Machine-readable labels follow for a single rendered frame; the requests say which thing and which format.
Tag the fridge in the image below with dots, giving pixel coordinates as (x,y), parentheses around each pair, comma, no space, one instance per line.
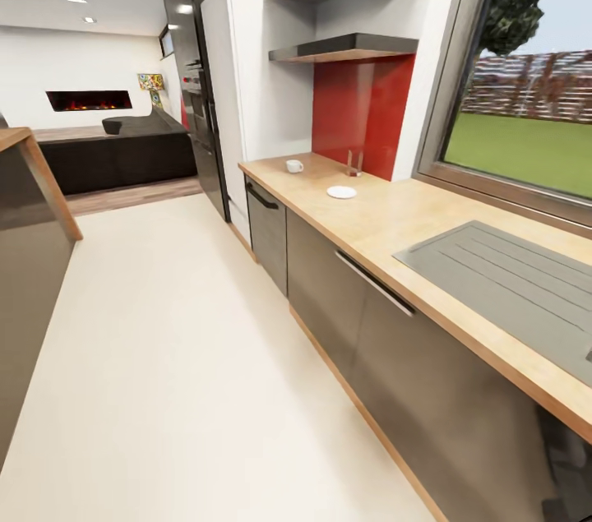
(264,109)

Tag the sofa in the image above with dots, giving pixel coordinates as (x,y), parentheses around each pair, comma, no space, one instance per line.
(114,124)
(81,164)
(149,157)
(160,125)

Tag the dishwasher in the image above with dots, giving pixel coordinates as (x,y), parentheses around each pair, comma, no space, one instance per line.
(267,226)

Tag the oven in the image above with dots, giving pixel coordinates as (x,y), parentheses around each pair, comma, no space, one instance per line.
(197,90)

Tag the coffee cup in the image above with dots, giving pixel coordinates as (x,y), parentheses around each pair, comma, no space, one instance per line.
(294,166)

